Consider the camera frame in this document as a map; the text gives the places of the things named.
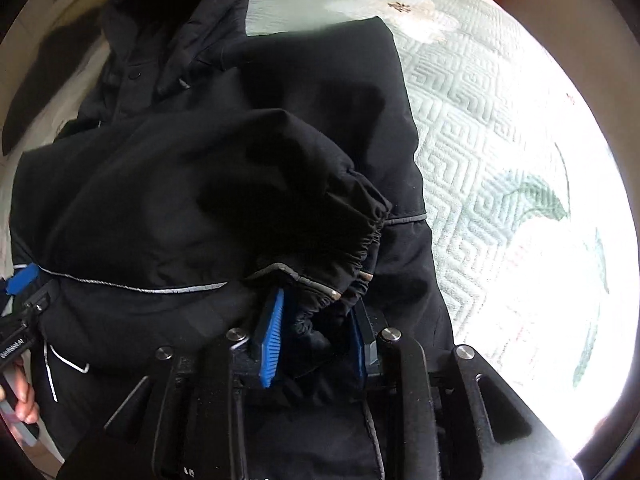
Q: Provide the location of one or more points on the black hooded jacket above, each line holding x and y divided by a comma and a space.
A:
205, 170

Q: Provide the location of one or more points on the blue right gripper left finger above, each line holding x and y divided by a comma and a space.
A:
268, 340

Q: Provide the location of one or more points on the folded black garment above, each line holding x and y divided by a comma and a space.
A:
58, 56

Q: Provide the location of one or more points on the person's left hand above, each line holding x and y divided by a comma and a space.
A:
26, 410

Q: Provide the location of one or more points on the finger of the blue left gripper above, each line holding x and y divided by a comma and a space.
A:
24, 276

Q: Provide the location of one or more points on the floral green bedspread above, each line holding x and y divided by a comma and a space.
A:
533, 239

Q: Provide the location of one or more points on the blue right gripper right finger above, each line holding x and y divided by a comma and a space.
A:
367, 324

